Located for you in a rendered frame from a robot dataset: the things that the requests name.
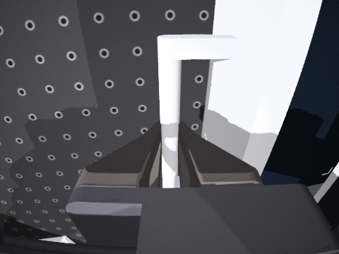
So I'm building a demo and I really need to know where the white gel imager box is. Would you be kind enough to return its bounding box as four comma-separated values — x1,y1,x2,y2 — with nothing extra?
157,0,339,231

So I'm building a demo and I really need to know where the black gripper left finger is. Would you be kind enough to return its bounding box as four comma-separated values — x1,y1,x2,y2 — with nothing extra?
75,121,162,188

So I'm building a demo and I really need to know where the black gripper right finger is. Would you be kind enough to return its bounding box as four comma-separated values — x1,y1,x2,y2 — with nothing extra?
178,121,264,188

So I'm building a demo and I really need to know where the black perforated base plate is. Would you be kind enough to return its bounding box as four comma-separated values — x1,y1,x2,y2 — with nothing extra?
0,0,215,245

